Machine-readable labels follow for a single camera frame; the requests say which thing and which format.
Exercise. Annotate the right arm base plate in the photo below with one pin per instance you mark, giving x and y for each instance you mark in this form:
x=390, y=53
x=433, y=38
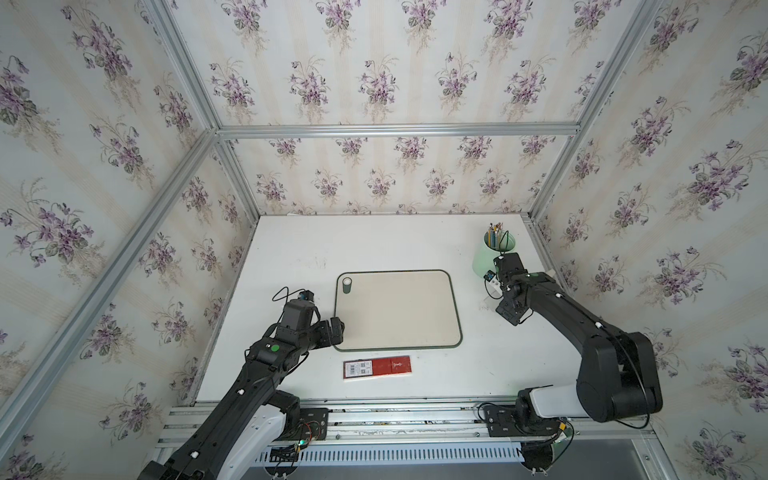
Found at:
x=507, y=421

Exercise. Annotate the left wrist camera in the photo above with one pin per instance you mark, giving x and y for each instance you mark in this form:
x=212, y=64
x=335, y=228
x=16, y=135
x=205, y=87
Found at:
x=306, y=296

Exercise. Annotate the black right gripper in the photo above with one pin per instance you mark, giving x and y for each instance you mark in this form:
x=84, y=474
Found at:
x=507, y=312

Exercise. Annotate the aluminium mounting rail frame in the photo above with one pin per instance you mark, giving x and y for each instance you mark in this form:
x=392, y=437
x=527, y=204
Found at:
x=396, y=421

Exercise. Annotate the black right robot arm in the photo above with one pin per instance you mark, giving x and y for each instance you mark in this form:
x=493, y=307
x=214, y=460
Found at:
x=617, y=377

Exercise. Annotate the red rectangular box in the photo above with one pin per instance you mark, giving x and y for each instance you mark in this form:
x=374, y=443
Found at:
x=377, y=367

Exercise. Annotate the coloured pencils bundle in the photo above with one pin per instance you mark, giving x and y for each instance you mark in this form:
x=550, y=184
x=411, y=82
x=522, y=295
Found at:
x=494, y=236

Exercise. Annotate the mint green pencil cup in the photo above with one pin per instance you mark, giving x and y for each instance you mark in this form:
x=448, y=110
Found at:
x=484, y=256

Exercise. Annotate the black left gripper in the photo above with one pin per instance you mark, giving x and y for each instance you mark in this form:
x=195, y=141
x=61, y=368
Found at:
x=337, y=333

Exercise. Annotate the beige green-rimmed cutting board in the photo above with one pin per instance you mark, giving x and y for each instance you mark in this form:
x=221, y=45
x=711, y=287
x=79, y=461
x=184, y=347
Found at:
x=397, y=310

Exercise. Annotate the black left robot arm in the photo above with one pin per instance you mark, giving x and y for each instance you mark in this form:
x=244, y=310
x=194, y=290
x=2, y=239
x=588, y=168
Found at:
x=253, y=412

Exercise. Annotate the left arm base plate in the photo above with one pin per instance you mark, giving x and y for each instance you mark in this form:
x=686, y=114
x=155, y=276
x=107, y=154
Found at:
x=305, y=425

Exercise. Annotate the white vented strip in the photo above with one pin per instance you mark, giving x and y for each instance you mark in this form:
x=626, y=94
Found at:
x=400, y=454

